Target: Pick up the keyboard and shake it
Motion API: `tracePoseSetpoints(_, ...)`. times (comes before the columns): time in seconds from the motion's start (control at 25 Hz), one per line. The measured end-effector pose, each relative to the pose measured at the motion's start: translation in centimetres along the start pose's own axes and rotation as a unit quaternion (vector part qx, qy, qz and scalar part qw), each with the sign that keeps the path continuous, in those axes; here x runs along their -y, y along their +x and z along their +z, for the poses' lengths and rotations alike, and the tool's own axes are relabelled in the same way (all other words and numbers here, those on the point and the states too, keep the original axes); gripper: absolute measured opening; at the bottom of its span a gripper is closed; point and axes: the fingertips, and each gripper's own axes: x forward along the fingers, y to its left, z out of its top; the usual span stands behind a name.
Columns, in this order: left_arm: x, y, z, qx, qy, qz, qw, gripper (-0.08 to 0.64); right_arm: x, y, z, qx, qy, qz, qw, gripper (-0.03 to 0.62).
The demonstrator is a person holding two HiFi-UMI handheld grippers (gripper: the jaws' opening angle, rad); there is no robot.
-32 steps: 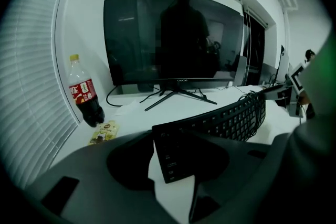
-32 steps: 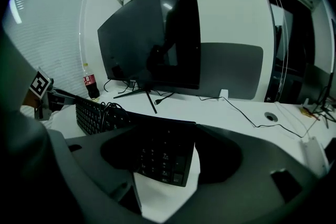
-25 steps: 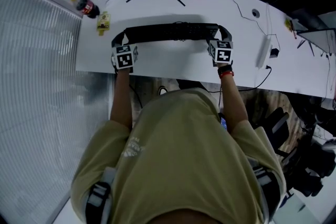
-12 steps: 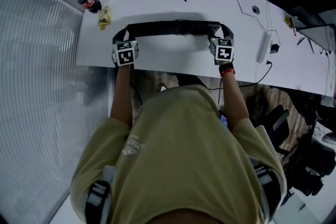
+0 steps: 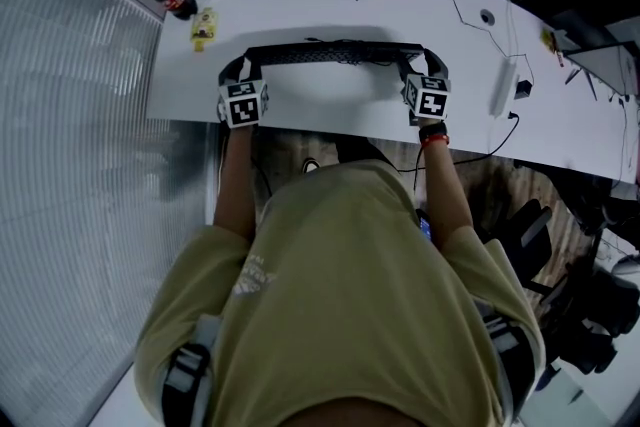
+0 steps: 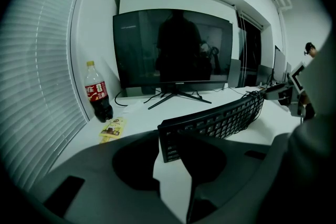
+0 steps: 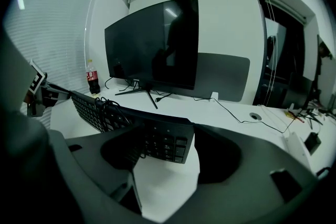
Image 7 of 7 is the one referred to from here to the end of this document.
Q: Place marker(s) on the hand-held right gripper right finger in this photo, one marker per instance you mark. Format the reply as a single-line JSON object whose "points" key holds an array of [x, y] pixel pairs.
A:
{"points": [[249, 186]]}

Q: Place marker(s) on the black power adapter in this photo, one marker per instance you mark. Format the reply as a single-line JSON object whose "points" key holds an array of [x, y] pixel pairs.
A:
{"points": [[313, 143]]}

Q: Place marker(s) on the red pen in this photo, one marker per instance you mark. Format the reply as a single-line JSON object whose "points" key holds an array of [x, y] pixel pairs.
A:
{"points": [[298, 118]]}

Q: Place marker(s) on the white divider bracket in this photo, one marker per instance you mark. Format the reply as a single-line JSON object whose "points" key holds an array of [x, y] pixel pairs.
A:
{"points": [[214, 95]]}

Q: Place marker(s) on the grey desk divider panel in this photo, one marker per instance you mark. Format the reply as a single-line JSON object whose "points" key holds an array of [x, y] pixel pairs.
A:
{"points": [[223, 76]]}

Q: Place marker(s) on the black computer monitor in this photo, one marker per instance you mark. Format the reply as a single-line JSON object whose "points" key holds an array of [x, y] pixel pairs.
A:
{"points": [[147, 47]]}

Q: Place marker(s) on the cola bottle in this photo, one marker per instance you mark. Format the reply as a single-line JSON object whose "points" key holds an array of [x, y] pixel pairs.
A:
{"points": [[92, 78]]}

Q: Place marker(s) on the black keyboard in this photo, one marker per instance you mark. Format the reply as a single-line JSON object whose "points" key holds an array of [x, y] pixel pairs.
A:
{"points": [[162, 139]]}

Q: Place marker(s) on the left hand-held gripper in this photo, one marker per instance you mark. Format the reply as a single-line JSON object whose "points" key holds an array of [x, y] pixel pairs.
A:
{"points": [[36, 78]]}

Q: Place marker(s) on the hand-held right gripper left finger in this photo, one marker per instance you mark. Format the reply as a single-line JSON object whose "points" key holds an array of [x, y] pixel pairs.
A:
{"points": [[86, 165]]}

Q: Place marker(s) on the black side monitor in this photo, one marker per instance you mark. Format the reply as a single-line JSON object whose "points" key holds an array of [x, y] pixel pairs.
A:
{"points": [[302, 91]]}

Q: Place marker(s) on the black monitor stand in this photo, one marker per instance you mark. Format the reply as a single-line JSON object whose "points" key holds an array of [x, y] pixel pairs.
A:
{"points": [[148, 93]]}

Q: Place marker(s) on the small yellow packet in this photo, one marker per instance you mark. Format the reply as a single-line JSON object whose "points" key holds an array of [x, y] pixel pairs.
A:
{"points": [[290, 114]]}

